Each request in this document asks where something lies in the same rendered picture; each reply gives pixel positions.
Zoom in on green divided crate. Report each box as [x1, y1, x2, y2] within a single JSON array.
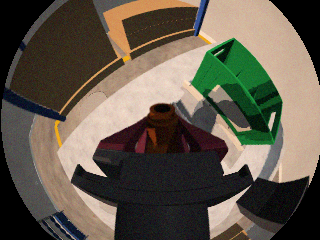
[[191, 38, 283, 145]]

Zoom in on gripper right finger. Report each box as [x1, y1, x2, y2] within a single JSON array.
[[177, 116, 228, 161]]

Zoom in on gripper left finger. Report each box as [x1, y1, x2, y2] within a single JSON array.
[[96, 116, 148, 153]]

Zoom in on brown glass bottle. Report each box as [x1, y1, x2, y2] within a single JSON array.
[[146, 103, 178, 153]]

